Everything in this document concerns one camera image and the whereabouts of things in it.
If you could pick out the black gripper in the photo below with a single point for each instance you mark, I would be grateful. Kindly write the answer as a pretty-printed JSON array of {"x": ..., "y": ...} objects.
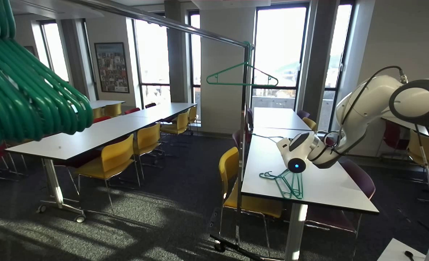
[{"x": 277, "y": 140}]

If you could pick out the white robot base platform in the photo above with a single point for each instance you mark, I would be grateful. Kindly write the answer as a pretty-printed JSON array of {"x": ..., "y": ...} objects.
[{"x": 393, "y": 252}]

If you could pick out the white rectangular table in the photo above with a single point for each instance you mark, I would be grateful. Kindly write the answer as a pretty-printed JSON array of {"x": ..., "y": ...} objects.
[
  {"x": 277, "y": 118},
  {"x": 70, "y": 143},
  {"x": 262, "y": 160},
  {"x": 106, "y": 104},
  {"x": 165, "y": 111}
]

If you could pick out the maroon chair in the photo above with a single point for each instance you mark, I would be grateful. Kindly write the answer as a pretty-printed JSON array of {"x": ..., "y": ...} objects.
[
  {"x": 396, "y": 139},
  {"x": 361, "y": 179},
  {"x": 303, "y": 114},
  {"x": 236, "y": 140}
]

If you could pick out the black chair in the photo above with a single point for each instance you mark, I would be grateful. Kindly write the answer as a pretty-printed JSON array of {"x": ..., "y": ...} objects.
[{"x": 151, "y": 105}]

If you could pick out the metal clothes rack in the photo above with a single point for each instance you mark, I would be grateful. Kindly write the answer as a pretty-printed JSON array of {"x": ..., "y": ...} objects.
[{"x": 175, "y": 26}]

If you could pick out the small black object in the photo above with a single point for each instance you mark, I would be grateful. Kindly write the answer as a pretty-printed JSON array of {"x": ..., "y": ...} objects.
[{"x": 409, "y": 255}]

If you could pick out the bundle of green hangers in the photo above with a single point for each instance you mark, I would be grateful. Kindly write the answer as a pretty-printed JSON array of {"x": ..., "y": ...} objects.
[{"x": 31, "y": 97}]

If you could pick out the large framed wall picture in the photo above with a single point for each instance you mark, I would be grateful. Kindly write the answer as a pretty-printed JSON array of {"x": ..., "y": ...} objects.
[{"x": 112, "y": 68}]

